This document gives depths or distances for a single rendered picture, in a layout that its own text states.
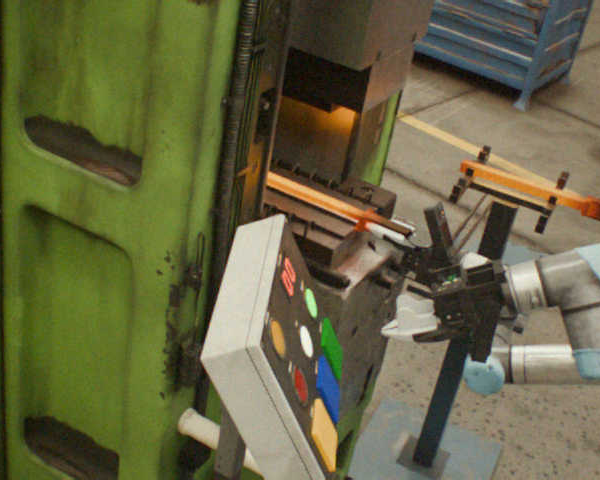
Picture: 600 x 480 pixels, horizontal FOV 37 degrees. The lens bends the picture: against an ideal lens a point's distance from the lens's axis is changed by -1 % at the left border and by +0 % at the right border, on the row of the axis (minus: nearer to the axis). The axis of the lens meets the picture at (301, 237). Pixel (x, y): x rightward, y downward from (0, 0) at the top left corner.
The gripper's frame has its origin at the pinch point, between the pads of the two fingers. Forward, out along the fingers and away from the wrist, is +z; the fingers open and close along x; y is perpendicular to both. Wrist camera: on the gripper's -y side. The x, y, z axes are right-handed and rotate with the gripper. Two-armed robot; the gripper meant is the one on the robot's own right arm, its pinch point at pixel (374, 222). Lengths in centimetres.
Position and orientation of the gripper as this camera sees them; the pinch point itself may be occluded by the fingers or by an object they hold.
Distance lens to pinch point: 184.3
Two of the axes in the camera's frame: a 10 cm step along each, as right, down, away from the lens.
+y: -1.6, 8.4, 5.1
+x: 4.9, -3.8, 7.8
